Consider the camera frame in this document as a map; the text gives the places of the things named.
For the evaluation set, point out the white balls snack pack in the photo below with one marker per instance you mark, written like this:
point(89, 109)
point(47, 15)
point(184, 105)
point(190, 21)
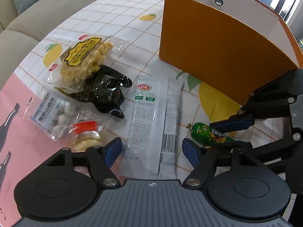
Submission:
point(53, 114)

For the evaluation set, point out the green sausage snack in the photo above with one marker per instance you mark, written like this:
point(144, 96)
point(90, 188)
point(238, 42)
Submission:
point(204, 134)

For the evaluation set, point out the orange cardboard box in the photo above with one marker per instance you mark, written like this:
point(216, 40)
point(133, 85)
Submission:
point(236, 46)

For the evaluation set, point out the black seaweed snack pack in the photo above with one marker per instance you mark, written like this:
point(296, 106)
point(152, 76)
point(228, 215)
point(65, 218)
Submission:
point(103, 89)

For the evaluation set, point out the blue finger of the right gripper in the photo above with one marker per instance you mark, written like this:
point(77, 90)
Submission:
point(248, 152)
point(233, 124)

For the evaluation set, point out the grey white snack pouch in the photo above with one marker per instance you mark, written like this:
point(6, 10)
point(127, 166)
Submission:
point(150, 151)

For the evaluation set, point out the beige sofa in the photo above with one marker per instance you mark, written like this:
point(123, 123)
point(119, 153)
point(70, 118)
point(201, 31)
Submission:
point(21, 33)

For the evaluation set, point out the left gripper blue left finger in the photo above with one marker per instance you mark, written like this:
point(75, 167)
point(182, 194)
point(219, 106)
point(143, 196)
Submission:
point(112, 151)

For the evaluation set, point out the yellow waffle snack pack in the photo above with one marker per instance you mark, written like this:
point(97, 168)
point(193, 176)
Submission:
point(79, 62)

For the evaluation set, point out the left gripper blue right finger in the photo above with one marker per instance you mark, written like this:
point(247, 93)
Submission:
point(192, 151)

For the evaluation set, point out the small date walnut pack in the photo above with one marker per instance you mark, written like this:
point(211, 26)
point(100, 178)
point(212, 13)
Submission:
point(87, 133)

